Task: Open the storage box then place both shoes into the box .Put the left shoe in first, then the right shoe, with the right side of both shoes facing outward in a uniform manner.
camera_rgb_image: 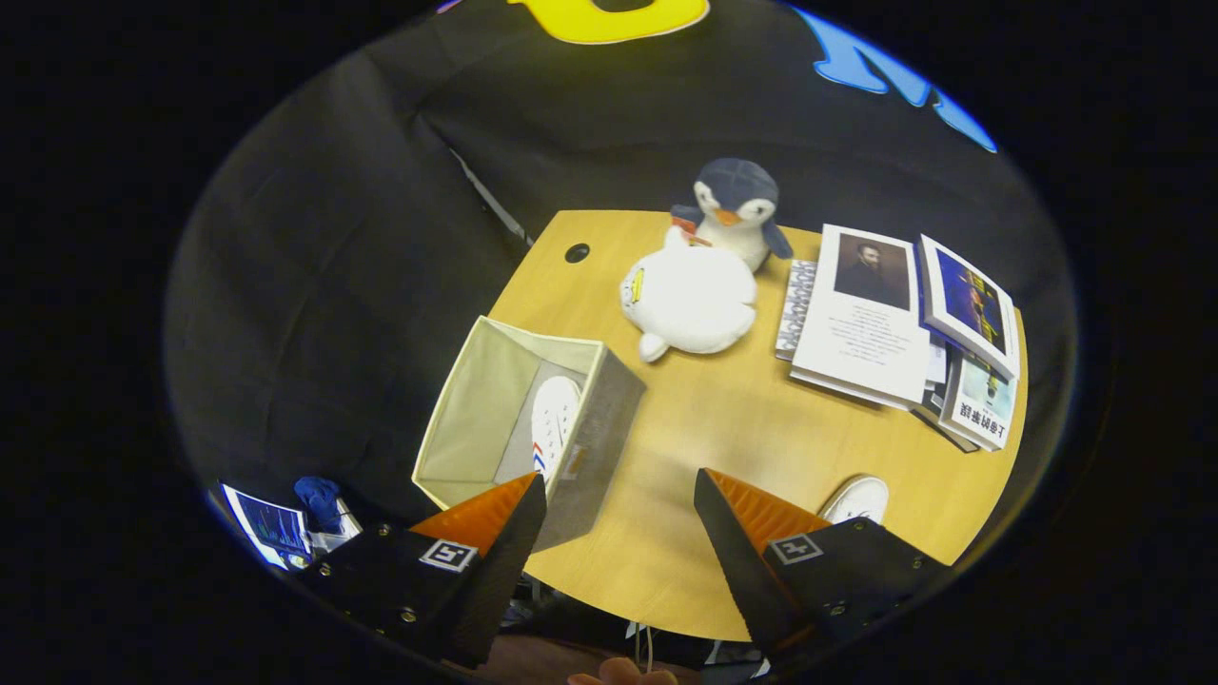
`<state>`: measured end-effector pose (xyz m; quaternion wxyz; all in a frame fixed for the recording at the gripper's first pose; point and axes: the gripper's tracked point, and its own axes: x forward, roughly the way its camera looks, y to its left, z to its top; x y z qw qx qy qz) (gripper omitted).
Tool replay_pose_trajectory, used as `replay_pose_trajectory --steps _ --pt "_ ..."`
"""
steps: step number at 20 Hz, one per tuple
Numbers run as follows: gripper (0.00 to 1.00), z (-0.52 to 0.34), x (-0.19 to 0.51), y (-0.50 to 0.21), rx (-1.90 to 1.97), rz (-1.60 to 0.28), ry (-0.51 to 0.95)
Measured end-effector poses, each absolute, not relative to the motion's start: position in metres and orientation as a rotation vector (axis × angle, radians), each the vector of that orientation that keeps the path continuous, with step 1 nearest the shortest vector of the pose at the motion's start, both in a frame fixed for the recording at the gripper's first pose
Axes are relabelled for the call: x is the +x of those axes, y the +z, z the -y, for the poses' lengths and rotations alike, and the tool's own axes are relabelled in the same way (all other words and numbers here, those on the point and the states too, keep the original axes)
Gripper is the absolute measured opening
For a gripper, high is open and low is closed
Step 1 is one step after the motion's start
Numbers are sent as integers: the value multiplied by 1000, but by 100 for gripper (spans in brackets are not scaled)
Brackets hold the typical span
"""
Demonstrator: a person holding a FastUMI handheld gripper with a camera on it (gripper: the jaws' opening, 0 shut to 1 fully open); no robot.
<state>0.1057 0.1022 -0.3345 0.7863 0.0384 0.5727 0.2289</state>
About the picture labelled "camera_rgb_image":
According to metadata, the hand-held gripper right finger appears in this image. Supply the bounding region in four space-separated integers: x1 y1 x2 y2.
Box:
693 467 953 667

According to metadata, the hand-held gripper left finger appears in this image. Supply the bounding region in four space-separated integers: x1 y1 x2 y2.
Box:
304 473 550 670

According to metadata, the white canvas shoe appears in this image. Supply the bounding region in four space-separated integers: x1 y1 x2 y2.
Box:
530 375 583 483
818 475 891 526

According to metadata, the beige fabric storage box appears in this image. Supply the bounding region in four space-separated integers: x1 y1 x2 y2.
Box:
411 315 647 555

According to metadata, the blue cloth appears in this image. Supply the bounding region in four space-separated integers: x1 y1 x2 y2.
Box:
292 476 345 534

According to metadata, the dark grey book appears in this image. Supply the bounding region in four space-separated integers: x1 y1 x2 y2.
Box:
909 381 981 455

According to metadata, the white book with portrait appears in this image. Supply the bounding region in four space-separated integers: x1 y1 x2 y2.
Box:
789 223 933 412

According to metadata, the patterned grey book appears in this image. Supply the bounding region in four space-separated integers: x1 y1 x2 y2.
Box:
774 258 819 363

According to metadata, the white plush toy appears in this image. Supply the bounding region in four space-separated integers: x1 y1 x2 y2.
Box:
619 225 759 363

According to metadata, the white book with green picture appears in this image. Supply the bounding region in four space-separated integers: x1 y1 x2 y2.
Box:
937 352 1019 453

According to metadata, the blue cover book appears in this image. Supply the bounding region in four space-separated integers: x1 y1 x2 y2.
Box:
916 233 1022 380

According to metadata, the penguin plush toy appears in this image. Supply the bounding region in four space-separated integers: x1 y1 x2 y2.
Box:
670 157 794 274

